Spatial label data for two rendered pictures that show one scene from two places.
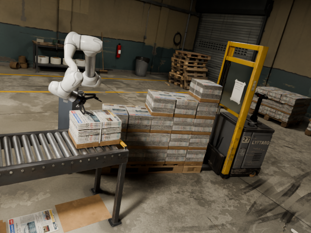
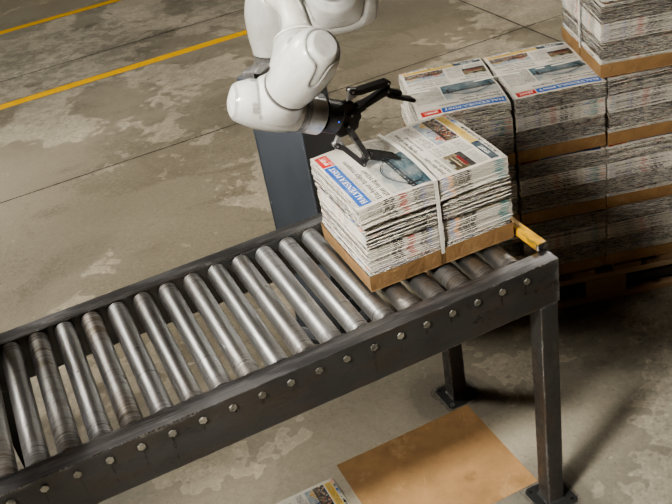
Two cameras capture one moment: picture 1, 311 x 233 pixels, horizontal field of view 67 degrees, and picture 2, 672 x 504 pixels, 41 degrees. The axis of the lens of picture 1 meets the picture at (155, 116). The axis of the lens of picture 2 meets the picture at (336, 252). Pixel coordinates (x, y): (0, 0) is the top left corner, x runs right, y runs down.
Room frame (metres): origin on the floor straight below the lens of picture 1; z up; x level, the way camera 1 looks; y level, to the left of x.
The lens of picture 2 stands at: (0.06, 0.13, 1.99)
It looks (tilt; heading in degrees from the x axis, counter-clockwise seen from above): 33 degrees down; 18
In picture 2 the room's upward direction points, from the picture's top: 11 degrees counter-clockwise
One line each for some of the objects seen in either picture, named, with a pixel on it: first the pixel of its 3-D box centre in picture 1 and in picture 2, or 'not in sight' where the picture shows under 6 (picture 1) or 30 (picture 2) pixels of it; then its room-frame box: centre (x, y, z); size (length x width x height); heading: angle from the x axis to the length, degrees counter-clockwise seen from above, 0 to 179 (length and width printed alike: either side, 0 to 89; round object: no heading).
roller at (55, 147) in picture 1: (54, 146); (297, 296); (1.68, 0.77, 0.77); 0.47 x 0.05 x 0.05; 37
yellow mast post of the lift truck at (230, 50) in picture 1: (216, 100); not in sight; (3.56, -0.89, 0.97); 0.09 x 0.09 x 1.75; 19
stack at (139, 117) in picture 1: (144, 139); (586, 172); (2.86, 0.10, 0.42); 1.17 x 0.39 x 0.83; 109
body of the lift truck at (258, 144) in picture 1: (238, 143); not in sight; (3.37, -1.35, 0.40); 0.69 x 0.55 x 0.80; 19
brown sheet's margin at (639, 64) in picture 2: (158, 109); (624, 42); (2.91, -0.02, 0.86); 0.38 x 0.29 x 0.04; 18
